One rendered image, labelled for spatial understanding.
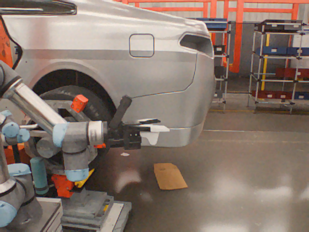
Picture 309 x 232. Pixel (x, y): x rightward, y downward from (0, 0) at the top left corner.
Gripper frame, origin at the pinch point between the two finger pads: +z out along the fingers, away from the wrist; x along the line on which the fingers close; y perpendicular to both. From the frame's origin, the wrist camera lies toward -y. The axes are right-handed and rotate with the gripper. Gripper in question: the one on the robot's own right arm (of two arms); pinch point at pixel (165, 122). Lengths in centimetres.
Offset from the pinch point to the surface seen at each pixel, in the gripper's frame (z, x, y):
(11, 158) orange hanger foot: -98, -112, 43
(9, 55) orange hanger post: -205, -398, -61
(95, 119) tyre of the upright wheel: -30, -91, 12
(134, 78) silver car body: -3, -93, -14
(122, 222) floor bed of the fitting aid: -16, -106, 102
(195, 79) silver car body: 38, -84, -12
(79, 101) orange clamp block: -39, -83, -1
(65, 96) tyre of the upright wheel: -50, -95, -3
